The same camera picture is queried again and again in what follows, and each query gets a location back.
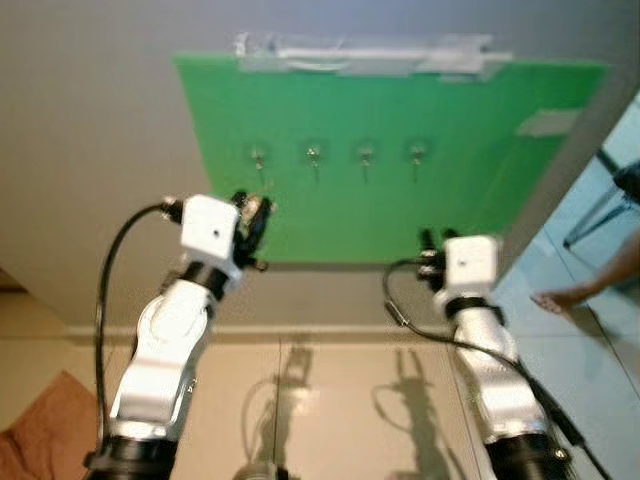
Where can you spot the barefoot person in dark shorts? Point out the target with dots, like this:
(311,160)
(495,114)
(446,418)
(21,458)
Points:
(600,282)

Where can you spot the grey left robot leg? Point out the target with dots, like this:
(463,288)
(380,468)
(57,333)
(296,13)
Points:
(262,473)

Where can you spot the black metal frame chair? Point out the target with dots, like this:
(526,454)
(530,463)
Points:
(628,180)

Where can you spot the small clear acrylic shelf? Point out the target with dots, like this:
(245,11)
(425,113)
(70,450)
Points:
(548,123)

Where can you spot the green wall board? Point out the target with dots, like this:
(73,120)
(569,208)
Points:
(400,210)

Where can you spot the brown floor cloth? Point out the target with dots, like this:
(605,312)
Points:
(45,430)

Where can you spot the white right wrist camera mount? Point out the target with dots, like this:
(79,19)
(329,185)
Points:
(472,262)

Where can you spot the long clear acrylic holder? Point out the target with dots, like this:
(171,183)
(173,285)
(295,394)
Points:
(370,55)

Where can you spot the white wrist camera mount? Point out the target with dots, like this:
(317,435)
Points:
(472,262)
(208,232)

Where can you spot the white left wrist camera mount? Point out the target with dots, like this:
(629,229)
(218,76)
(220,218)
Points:
(208,232)

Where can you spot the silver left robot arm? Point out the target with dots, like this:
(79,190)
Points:
(165,350)

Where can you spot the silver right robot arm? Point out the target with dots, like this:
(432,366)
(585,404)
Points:
(490,370)

